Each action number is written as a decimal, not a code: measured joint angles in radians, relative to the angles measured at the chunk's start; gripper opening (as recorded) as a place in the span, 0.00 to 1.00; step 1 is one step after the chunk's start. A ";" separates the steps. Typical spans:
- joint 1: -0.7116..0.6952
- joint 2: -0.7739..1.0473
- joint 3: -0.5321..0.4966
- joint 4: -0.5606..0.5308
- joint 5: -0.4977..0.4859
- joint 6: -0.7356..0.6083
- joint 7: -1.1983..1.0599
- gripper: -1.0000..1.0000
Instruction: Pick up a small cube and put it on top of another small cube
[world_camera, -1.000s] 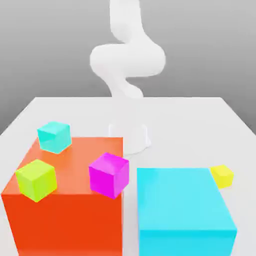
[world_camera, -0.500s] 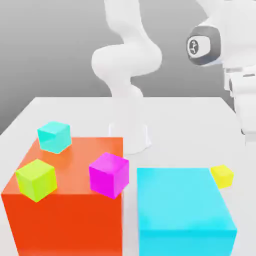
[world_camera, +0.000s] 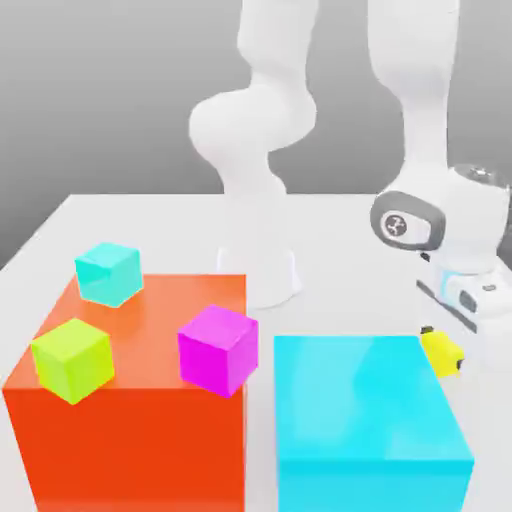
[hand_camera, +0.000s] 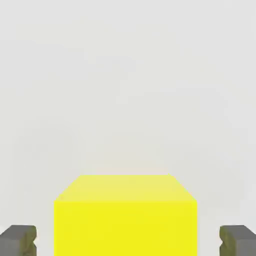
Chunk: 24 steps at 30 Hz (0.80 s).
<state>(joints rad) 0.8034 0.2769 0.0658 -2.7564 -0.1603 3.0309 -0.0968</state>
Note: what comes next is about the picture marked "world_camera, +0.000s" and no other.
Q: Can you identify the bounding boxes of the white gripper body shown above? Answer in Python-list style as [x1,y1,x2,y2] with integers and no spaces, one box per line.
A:
[414,278,512,372]

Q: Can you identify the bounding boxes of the small yellow cube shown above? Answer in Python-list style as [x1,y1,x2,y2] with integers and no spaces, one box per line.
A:
[419,329,465,380]

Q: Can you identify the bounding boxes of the small magenta cube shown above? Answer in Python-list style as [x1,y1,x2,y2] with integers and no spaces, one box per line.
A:
[177,303,260,400]

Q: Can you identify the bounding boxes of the small turquoise cube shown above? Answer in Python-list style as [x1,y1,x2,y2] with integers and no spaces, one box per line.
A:
[74,241,144,309]

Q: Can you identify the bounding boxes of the small lime cube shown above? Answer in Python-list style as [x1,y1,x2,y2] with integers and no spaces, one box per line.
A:
[30,317,116,406]

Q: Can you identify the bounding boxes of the large cyan box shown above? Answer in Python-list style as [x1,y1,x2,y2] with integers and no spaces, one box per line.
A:
[273,334,476,512]

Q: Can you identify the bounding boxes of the large orange box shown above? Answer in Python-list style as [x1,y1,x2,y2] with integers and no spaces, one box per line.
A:
[1,273,248,512]

